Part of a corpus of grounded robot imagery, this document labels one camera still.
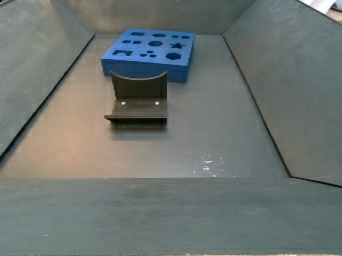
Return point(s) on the black arch fixture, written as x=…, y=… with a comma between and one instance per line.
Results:
x=141, y=99

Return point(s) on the blue foam shape board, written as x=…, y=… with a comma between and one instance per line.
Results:
x=145, y=53

